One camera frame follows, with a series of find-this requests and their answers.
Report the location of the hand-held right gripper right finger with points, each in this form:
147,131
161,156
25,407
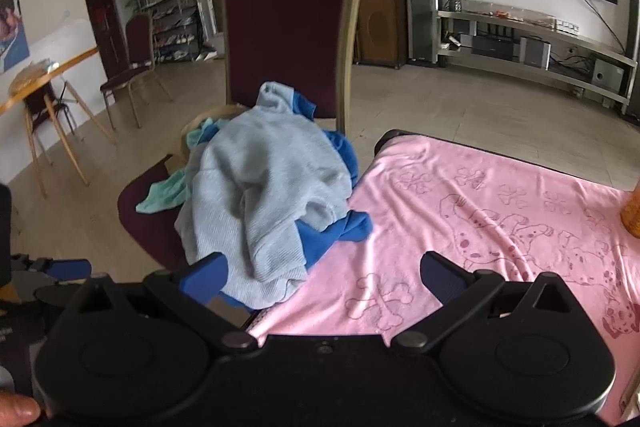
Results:
439,275

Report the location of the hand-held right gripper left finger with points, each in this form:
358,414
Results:
207,270

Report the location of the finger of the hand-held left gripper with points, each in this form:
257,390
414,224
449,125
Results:
70,268

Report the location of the grey and blue sweater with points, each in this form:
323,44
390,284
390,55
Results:
270,177

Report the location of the person's left hand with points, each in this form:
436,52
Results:
17,409

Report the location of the pink printed blanket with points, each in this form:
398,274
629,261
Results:
450,227

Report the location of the teal cloth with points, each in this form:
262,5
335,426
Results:
165,198

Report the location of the tan pants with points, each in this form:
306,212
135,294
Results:
225,111

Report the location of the wooden trestle table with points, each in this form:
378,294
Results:
50,67

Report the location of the orange juice bottle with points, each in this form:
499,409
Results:
632,217

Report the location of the black media receiver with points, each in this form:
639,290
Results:
492,47

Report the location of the small maroon chair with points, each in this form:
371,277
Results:
137,38

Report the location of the small silver speaker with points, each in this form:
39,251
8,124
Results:
535,52

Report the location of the metal shoe rack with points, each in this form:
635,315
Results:
175,27

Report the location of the dark wooden door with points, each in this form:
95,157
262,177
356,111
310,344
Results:
102,22

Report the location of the brown wooden cabinet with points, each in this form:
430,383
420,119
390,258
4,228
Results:
382,27

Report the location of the grey subwoofer box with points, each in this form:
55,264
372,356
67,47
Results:
607,73

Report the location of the silver tower speaker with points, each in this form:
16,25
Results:
634,57
421,7

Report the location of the metal television stand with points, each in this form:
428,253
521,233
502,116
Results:
575,38

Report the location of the wall poster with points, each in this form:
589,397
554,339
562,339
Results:
12,32

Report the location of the maroon chair with gold frame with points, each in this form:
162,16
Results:
290,17

